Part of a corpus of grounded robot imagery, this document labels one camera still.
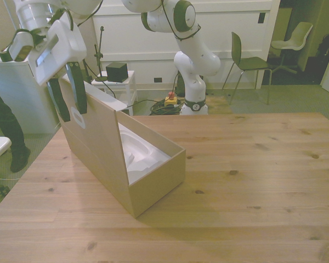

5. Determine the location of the coiled cable bundle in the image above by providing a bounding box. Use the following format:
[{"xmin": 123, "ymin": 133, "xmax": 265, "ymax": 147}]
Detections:
[{"xmin": 149, "ymin": 98, "xmax": 186, "ymax": 116}]

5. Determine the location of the black floor cable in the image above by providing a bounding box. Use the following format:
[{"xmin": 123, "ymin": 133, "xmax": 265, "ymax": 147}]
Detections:
[{"xmin": 101, "ymin": 81, "xmax": 165, "ymax": 109}]

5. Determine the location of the small black mic stand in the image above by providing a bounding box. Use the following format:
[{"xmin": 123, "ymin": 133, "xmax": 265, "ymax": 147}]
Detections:
[{"xmin": 94, "ymin": 26, "xmax": 109, "ymax": 82}]

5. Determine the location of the black cube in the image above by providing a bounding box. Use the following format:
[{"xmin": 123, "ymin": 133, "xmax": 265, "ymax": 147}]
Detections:
[{"xmin": 105, "ymin": 62, "xmax": 128, "ymax": 83}]

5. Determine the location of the grey wrist camera bar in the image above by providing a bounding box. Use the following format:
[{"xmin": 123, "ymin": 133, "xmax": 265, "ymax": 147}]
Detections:
[{"xmin": 35, "ymin": 41, "xmax": 60, "ymax": 68}]

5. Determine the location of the white cabinet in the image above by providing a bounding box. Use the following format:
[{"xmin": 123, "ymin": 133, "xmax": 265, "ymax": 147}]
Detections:
[{"xmin": 0, "ymin": 52, "xmax": 69, "ymax": 135}]

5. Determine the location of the black tripod stand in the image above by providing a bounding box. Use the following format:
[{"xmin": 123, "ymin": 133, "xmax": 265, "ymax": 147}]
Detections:
[{"xmin": 82, "ymin": 59, "xmax": 94, "ymax": 84}]

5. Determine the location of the white moulded foam insert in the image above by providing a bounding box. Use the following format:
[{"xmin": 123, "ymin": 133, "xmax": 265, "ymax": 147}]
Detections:
[{"xmin": 117, "ymin": 122, "xmax": 171, "ymax": 185}]

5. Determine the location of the white side table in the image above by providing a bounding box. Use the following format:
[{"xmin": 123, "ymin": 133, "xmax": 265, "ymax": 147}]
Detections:
[{"xmin": 91, "ymin": 70, "xmax": 139, "ymax": 116}]

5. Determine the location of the white swivel chair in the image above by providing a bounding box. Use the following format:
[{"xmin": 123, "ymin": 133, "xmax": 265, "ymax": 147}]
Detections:
[{"xmin": 270, "ymin": 21, "xmax": 314, "ymax": 74}]

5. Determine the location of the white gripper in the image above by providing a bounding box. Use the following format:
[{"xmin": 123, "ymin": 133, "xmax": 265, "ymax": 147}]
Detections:
[{"xmin": 29, "ymin": 19, "xmax": 88, "ymax": 123}]

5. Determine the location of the dark chair with metal legs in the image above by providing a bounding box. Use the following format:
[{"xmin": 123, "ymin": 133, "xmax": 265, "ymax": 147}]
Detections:
[{"xmin": 222, "ymin": 31, "xmax": 274, "ymax": 105}]

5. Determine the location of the yellow emergency stop button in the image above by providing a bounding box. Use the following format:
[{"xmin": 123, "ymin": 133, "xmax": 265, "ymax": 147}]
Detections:
[{"xmin": 164, "ymin": 92, "xmax": 179, "ymax": 107}]

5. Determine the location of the brown cardboard box with lid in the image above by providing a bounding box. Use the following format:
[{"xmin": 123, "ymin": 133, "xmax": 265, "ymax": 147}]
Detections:
[{"xmin": 59, "ymin": 75, "xmax": 186, "ymax": 219}]

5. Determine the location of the person leg in dark trousers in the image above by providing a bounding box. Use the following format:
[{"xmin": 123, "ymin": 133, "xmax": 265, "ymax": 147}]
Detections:
[{"xmin": 0, "ymin": 68, "xmax": 31, "ymax": 173}]

